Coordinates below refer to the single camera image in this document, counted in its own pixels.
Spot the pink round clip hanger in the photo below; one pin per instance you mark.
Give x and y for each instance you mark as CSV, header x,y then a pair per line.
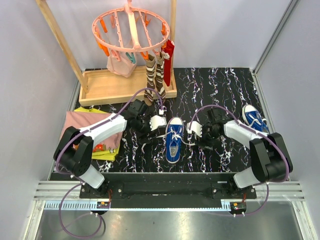
x,y
125,30

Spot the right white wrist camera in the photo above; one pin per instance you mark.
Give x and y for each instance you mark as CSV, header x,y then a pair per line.
x,y
194,127

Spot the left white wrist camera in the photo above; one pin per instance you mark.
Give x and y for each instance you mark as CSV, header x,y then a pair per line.
x,y
156,122

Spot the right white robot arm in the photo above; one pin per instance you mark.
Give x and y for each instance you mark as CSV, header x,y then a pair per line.
x,y
270,160

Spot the red hanging sock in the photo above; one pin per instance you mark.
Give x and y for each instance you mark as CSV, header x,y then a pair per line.
x,y
168,54

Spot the right brown striped sock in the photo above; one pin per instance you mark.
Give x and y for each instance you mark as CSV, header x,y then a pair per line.
x,y
159,76

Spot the pink folded t-shirt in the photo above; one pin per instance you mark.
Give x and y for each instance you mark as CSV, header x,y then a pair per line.
x,y
75,122

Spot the left brown striped sock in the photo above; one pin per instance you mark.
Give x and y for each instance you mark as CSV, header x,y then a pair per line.
x,y
150,65

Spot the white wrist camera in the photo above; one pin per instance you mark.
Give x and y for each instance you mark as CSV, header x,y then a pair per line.
x,y
156,122
194,127

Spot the pink mesh laundry bag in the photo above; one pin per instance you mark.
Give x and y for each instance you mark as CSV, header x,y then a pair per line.
x,y
121,63

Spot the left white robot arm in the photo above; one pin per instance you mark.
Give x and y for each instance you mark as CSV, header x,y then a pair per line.
x,y
75,148

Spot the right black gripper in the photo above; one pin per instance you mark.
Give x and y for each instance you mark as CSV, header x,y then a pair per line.
x,y
202,141

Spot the blue sneaker with white laces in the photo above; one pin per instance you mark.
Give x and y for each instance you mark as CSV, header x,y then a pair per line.
x,y
173,139

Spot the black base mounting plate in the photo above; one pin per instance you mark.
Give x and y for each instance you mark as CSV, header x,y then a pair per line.
x,y
171,187

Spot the brown striped sock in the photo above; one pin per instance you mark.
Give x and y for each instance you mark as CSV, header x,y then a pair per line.
x,y
150,65
159,76

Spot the aluminium slotted rail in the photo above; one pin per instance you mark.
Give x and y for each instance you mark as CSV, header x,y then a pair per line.
x,y
137,206

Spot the wooden drying rack stand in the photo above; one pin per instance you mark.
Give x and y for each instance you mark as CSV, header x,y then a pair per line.
x,y
74,34

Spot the yellow folded t-shirt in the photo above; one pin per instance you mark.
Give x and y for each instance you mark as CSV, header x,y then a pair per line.
x,y
100,152

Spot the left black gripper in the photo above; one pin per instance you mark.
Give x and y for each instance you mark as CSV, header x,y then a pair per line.
x,y
143,137

